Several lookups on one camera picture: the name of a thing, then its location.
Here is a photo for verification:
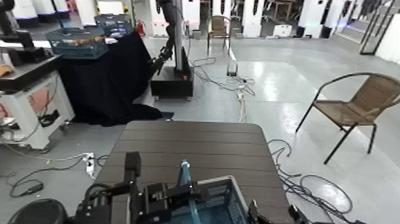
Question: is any blue plastic crate grey rim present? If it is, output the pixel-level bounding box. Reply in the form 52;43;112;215
165;159;251;224

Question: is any white extension cable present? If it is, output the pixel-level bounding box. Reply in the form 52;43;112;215
236;90;248;123

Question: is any white station cabinet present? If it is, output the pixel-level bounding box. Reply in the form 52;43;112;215
242;0;265;39
149;0;171;37
74;0;98;27
298;0;330;39
182;0;201;31

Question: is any tan cloth item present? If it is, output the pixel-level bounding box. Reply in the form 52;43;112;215
0;63;15;78

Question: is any black desk equipment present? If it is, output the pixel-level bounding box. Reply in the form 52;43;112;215
0;0;54;63

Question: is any grey floor cable with adapter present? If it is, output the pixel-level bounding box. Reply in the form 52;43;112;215
0;154;91;198

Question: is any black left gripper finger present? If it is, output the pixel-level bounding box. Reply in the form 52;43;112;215
171;201;196;224
167;182;211;201

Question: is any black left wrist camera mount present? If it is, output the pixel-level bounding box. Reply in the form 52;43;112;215
124;151;142;188

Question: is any small white box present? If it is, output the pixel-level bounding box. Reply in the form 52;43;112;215
273;24;293;38

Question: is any grey floor device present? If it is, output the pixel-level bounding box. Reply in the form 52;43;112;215
226;59;239;77

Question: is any wicker chair black frame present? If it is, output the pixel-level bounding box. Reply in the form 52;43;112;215
205;15;233;55
295;71;400;165

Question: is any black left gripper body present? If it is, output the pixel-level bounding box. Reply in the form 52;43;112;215
132;182;173;224

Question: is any black table cloth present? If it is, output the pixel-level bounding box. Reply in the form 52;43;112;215
58;30;174;127

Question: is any red fire extinguisher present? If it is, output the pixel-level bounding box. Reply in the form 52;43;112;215
136;20;147;38

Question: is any black cable bundle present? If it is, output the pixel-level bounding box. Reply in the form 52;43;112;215
268;138;355;223

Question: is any black metal frame rack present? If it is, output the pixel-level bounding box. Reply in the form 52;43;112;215
359;0;397;56

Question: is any white wheeled cabinet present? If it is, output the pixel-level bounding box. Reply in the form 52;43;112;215
0;71;76;151

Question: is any grey cable bundle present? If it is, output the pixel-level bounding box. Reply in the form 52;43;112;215
190;57;256;97

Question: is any white power strip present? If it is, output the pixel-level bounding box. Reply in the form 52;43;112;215
82;151;96;176

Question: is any black desk top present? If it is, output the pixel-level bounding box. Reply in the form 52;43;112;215
0;54;63;92

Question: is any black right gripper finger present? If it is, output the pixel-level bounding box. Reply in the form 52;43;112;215
287;204;313;224
248;199;262;224

